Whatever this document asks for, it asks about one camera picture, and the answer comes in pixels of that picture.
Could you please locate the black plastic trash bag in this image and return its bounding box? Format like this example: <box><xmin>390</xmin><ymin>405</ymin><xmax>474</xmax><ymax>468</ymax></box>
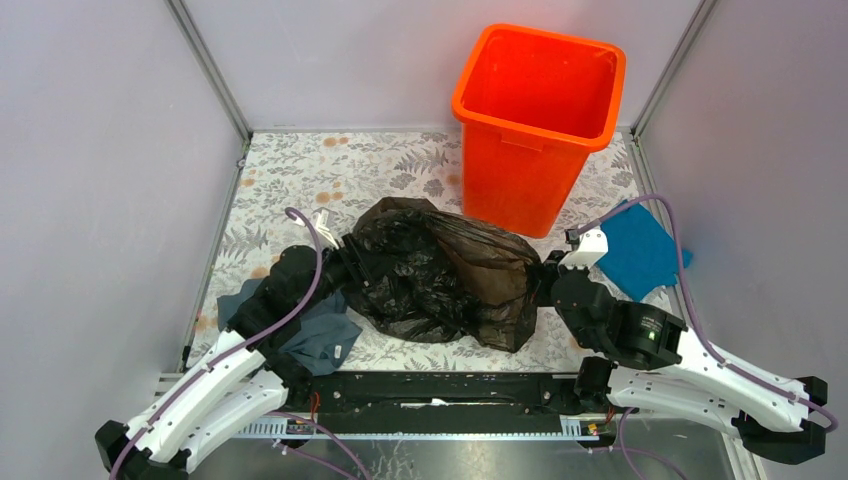
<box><xmin>343</xmin><ymin>197</ymin><xmax>542</xmax><ymax>353</ymax></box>

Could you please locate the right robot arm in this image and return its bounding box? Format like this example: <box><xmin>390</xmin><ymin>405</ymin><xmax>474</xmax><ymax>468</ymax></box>
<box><xmin>528</xmin><ymin>251</ymin><xmax>827</xmax><ymax>465</ymax></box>

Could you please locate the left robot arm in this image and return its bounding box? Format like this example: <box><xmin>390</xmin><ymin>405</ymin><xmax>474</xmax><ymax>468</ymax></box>
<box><xmin>95</xmin><ymin>235</ymin><xmax>392</xmax><ymax>479</ymax></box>

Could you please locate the orange plastic trash bin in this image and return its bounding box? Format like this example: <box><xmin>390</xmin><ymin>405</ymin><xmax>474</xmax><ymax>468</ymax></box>
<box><xmin>451</xmin><ymin>23</ymin><xmax>627</xmax><ymax>238</ymax></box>

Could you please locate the floral patterned table mat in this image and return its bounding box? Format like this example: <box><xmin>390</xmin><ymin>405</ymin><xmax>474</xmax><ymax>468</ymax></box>
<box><xmin>187</xmin><ymin>130</ymin><xmax>678</xmax><ymax>374</ymax></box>

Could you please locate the grey-blue crumpled cloth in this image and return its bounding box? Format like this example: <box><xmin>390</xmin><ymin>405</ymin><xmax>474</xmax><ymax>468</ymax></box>
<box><xmin>216</xmin><ymin>278</ymin><xmax>364</xmax><ymax>379</ymax></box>

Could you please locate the bright blue folded cloth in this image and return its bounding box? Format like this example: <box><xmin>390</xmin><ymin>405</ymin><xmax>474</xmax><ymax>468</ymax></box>
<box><xmin>597</xmin><ymin>204</ymin><xmax>679</xmax><ymax>302</ymax></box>

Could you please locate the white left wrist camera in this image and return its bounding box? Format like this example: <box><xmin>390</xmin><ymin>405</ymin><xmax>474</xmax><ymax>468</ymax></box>
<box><xmin>311</xmin><ymin>207</ymin><xmax>341</xmax><ymax>250</ymax></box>

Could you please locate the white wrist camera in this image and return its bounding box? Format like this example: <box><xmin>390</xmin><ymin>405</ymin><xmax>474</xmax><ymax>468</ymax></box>
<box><xmin>311</xmin><ymin>207</ymin><xmax>341</xmax><ymax>250</ymax></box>
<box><xmin>559</xmin><ymin>227</ymin><xmax>609</xmax><ymax>270</ymax></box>

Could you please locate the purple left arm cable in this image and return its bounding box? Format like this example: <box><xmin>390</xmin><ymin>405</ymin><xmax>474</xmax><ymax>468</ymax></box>
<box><xmin>109</xmin><ymin>207</ymin><xmax>326</xmax><ymax>480</ymax></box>

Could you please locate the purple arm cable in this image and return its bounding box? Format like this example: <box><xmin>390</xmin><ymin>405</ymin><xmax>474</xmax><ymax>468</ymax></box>
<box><xmin>109</xmin><ymin>207</ymin><xmax>326</xmax><ymax>480</ymax></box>
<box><xmin>569</xmin><ymin>193</ymin><xmax>839</xmax><ymax>435</ymax></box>

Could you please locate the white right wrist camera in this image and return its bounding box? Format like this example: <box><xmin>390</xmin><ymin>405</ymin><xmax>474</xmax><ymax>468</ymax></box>
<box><xmin>559</xmin><ymin>227</ymin><xmax>609</xmax><ymax>270</ymax></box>

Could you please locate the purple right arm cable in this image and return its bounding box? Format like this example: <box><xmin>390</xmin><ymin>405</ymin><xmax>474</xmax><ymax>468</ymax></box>
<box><xmin>569</xmin><ymin>193</ymin><xmax>839</xmax><ymax>435</ymax></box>

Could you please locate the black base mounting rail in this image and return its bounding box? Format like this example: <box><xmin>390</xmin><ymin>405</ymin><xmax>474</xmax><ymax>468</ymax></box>
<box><xmin>281</xmin><ymin>371</ymin><xmax>623</xmax><ymax>435</ymax></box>

